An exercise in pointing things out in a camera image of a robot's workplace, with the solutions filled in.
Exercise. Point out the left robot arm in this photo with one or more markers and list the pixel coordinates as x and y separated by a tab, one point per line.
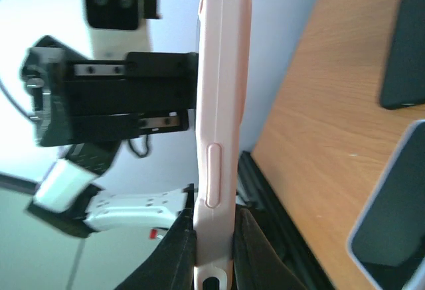
48	190

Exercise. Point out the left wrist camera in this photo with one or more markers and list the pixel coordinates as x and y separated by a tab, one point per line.
117	27

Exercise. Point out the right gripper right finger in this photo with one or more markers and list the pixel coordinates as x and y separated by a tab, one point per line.
256	264

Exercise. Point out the pink phone case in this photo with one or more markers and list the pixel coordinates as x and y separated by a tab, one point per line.
224	47

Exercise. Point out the purple phone case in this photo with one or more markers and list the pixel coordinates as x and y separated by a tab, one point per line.
375	210

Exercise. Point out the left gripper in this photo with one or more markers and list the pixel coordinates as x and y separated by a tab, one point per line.
90	101

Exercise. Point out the black phone case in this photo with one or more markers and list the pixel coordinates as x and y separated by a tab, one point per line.
403	78

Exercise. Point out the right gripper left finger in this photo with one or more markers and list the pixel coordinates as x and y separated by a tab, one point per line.
171	264

